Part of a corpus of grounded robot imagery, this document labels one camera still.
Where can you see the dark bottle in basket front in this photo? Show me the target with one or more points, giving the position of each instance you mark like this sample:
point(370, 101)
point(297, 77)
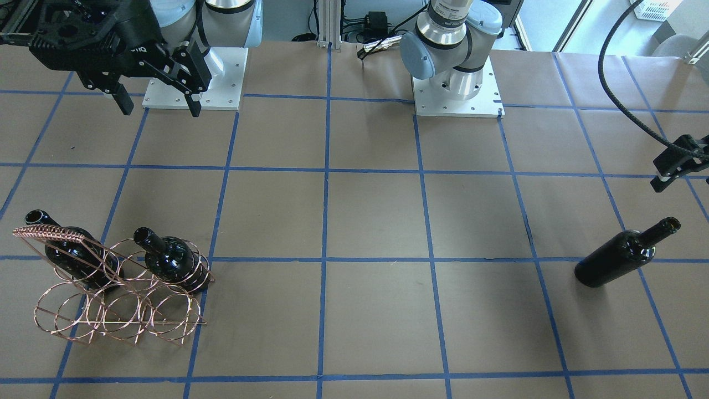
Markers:
point(172, 260)

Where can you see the aluminium frame post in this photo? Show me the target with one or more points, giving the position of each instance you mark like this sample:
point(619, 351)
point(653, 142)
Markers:
point(329, 24)

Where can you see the dark bottle in basket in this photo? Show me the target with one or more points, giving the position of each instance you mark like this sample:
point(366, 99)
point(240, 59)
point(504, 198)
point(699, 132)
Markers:
point(88, 264)
point(172, 260)

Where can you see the dark bottle in basket rear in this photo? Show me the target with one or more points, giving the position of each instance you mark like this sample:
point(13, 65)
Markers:
point(88, 264)

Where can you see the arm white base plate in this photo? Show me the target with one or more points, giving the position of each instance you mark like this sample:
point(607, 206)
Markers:
point(220, 89)
point(454, 93)

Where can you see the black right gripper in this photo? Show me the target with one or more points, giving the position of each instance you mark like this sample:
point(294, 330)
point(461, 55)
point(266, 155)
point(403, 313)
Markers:
point(139, 36)

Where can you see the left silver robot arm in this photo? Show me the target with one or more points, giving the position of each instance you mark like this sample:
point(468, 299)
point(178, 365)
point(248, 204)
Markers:
point(442, 40)

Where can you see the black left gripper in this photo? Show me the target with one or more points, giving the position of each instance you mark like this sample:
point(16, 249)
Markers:
point(677, 162)

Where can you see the black power brick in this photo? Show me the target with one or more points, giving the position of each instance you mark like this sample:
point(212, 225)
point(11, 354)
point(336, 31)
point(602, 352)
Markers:
point(376, 23)

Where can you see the copper wire wine basket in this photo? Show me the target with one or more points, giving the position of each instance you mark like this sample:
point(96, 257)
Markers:
point(138, 305)

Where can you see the dark wine bottle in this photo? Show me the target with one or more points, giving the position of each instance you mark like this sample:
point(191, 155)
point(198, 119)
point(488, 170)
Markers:
point(626, 252)

